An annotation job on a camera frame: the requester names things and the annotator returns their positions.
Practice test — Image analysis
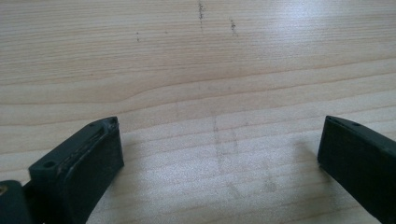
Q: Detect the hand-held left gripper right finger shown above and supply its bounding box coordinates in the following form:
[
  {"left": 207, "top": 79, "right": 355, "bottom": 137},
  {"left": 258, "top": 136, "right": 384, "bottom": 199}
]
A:
[{"left": 317, "top": 115, "right": 396, "bottom": 224}]

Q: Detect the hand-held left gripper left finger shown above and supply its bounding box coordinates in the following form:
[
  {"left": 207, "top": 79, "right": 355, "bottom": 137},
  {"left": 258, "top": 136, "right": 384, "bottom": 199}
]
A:
[{"left": 22, "top": 116, "right": 125, "bottom": 224}]

